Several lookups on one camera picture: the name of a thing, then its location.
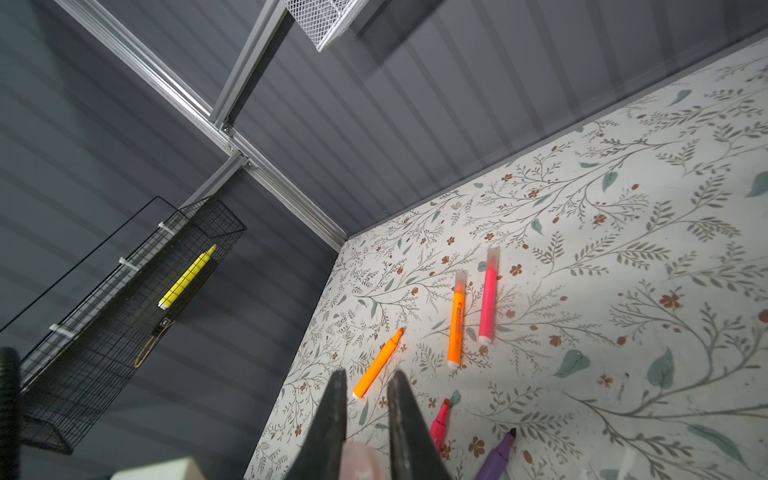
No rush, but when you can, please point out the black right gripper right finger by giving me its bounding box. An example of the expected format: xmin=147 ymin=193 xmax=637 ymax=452
xmin=387 ymin=370 xmax=450 ymax=480

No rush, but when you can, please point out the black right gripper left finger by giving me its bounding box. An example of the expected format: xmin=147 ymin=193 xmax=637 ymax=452
xmin=285 ymin=369 xmax=347 ymax=480

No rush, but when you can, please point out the pink marker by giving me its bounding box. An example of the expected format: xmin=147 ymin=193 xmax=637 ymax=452
xmin=478 ymin=247 xmax=500 ymax=346
xmin=430 ymin=399 xmax=450 ymax=451

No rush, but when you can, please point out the translucent pen cap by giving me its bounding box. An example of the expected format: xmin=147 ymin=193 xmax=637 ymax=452
xmin=339 ymin=441 xmax=390 ymax=480

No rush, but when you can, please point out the purple marker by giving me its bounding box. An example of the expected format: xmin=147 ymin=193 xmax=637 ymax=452
xmin=475 ymin=428 xmax=517 ymax=480

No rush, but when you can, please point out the lone orange marker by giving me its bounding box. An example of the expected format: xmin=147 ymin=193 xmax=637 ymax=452
xmin=353 ymin=327 xmax=405 ymax=399

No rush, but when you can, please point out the yellow marker in basket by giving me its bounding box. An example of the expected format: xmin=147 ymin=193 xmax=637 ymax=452
xmin=158 ymin=244 xmax=217 ymax=310

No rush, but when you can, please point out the black wire wall basket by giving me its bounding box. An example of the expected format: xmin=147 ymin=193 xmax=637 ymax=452
xmin=1 ymin=196 xmax=247 ymax=455

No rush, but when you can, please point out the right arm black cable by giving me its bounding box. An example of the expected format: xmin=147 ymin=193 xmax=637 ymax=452
xmin=0 ymin=346 xmax=22 ymax=480

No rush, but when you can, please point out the aluminium left corner post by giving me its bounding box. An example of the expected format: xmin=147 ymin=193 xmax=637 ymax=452
xmin=58 ymin=1 xmax=347 ymax=252

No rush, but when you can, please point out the white wire mesh basket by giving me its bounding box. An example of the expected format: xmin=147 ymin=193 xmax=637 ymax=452
xmin=283 ymin=0 xmax=368 ymax=52

